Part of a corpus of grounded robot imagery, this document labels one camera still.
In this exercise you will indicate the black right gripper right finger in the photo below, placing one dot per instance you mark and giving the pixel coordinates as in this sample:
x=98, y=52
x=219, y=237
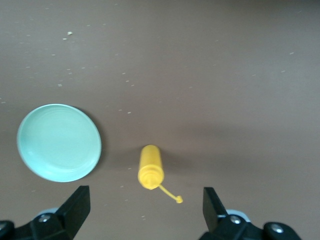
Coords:
x=213, y=213

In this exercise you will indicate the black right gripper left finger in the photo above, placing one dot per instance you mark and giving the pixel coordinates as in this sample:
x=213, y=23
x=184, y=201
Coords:
x=72, y=215

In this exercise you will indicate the yellow mustard squeeze bottle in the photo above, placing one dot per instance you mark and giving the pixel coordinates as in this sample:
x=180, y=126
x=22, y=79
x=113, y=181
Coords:
x=150, y=167

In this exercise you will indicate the pale green plate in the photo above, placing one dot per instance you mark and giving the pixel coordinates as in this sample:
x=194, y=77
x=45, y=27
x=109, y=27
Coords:
x=59, y=142

